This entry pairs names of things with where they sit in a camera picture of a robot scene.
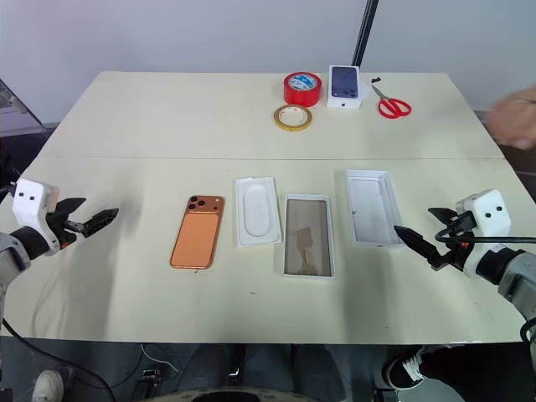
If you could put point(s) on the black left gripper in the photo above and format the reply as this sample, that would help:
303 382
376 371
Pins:
56 230

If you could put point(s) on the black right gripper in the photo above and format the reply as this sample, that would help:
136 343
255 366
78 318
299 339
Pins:
456 253

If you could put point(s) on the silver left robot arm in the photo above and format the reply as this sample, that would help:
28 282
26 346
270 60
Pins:
14 255

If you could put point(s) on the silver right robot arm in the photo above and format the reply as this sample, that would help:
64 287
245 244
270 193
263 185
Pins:
517 274

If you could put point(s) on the white box lid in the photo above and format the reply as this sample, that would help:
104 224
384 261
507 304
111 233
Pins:
372 209

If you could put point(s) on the white box base brown inside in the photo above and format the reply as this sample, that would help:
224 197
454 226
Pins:
305 238

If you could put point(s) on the closed box with phone print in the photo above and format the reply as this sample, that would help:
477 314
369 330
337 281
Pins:
344 84

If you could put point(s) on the white plastic tray insert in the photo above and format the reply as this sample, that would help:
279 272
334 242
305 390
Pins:
257 211

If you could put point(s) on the person's bare hand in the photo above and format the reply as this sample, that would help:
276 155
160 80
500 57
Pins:
511 121

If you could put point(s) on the orange smartphone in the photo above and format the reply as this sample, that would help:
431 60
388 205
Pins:
197 238

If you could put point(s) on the black and white sneaker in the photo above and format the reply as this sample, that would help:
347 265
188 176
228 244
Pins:
408 368

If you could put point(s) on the white shoe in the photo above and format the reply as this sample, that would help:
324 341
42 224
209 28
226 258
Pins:
47 387

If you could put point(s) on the yellow tape roll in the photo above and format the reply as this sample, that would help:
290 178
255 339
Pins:
279 121

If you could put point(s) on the red tape roll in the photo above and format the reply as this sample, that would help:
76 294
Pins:
293 95

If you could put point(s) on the black metal pole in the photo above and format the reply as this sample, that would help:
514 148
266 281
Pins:
363 33

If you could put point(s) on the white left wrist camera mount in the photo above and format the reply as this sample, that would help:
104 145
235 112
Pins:
29 201

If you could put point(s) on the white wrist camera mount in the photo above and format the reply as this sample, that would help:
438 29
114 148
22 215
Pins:
29 201
488 209

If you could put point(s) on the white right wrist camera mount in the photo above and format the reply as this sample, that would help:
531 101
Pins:
488 209

